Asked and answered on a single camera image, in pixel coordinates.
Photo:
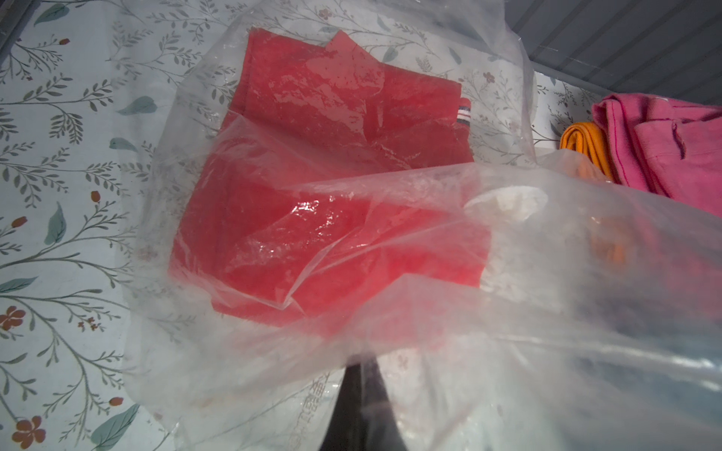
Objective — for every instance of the white round bag valve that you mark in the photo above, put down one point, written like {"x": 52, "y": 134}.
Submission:
{"x": 513, "y": 203}

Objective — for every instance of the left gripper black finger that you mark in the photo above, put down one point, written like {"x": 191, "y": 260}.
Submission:
{"x": 363, "y": 419}

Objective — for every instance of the pink cloth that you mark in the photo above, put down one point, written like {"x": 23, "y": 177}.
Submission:
{"x": 664, "y": 146}

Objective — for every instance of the orange trousers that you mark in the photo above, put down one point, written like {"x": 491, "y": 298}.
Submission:
{"x": 587, "y": 139}

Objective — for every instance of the folded red cloth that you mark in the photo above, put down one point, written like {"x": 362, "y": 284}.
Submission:
{"x": 334, "y": 175}

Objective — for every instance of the clear plastic vacuum bag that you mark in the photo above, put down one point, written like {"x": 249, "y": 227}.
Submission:
{"x": 596, "y": 324}

